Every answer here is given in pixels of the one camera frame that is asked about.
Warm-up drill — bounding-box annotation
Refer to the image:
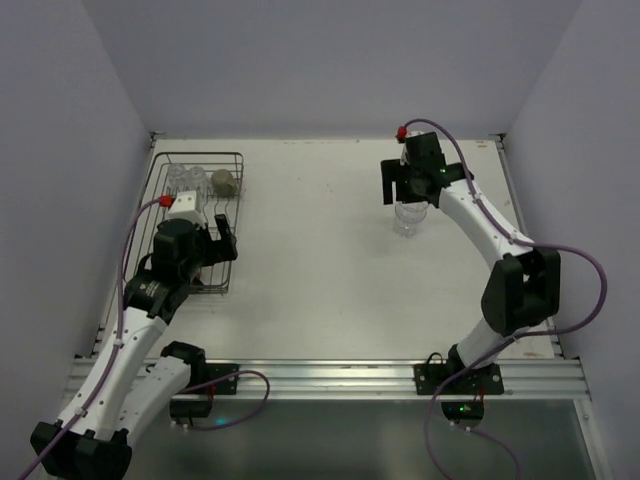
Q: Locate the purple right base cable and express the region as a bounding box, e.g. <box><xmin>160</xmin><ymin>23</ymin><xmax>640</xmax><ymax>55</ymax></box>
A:
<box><xmin>423</xmin><ymin>389</ymin><xmax>524</xmax><ymax>480</ymax></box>

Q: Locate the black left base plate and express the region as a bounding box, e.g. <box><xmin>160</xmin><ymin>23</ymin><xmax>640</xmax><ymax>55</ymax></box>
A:
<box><xmin>189</xmin><ymin>362</ymin><xmax>240</xmax><ymax>396</ymax></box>

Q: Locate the aluminium mounting rail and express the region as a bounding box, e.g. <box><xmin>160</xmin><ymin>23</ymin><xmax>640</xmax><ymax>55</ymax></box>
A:
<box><xmin>64</xmin><ymin>357</ymin><xmax>589</xmax><ymax>401</ymax></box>

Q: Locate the black right controller box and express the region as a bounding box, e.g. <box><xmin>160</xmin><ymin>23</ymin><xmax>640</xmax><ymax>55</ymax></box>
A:
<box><xmin>441</xmin><ymin>400</ymin><xmax>485</xmax><ymax>428</ymax></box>

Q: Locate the clear faceted glass cup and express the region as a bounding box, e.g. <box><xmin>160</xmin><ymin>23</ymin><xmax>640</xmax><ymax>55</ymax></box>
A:
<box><xmin>167</xmin><ymin>163</ymin><xmax>186</xmax><ymax>188</ymax></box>
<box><xmin>393</xmin><ymin>202</ymin><xmax>429</xmax><ymax>238</ymax></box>
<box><xmin>186</xmin><ymin>165</ymin><xmax>209</xmax><ymax>197</ymax></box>

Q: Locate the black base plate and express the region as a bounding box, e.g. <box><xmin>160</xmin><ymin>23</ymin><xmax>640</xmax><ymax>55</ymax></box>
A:
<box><xmin>413</xmin><ymin>363</ymin><xmax>505</xmax><ymax>396</ymax></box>
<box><xmin>189</xmin><ymin>362</ymin><xmax>240</xmax><ymax>396</ymax></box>

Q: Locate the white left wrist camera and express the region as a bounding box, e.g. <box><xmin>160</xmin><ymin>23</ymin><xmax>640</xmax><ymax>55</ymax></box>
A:
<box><xmin>165</xmin><ymin>191</ymin><xmax>207</xmax><ymax>227</ymax></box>

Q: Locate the black left controller box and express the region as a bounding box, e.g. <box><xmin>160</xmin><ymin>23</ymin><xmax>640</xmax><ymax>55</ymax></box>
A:
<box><xmin>169</xmin><ymin>399</ymin><xmax>213</xmax><ymax>426</ymax></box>

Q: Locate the black controller box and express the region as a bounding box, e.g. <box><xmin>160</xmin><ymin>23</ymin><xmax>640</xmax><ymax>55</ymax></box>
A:
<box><xmin>441</xmin><ymin>400</ymin><xmax>485</xmax><ymax>428</ymax></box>
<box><xmin>169</xmin><ymin>399</ymin><xmax>213</xmax><ymax>426</ymax></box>

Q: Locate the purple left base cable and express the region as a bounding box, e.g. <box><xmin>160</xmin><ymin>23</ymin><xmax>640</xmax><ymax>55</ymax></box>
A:
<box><xmin>174</xmin><ymin>367</ymin><xmax>271</xmax><ymax>432</ymax></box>

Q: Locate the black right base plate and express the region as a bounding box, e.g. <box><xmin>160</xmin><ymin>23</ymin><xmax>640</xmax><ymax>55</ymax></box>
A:
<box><xmin>413</xmin><ymin>363</ymin><xmax>505</xmax><ymax>396</ymax></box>

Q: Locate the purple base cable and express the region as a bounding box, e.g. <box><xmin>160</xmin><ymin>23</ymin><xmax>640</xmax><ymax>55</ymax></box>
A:
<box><xmin>174</xmin><ymin>367</ymin><xmax>271</xmax><ymax>432</ymax></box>
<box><xmin>423</xmin><ymin>389</ymin><xmax>524</xmax><ymax>480</ymax></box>

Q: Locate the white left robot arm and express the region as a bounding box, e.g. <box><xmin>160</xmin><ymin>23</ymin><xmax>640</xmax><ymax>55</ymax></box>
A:
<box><xmin>30</xmin><ymin>214</ymin><xmax>238</xmax><ymax>479</ymax></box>

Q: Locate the olive green ceramic mug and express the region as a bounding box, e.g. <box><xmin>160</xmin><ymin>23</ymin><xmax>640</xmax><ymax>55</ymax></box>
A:
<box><xmin>210</xmin><ymin>168</ymin><xmax>237</xmax><ymax>198</ymax></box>

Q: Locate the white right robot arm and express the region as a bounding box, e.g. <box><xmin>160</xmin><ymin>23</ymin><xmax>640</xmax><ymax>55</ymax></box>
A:
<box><xmin>219</xmin><ymin>133</ymin><xmax>560</xmax><ymax>373</ymax></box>

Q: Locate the black wire dish rack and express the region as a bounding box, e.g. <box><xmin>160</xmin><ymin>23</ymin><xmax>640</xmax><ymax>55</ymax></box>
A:
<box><xmin>124</xmin><ymin>151</ymin><xmax>244</xmax><ymax>279</ymax></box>

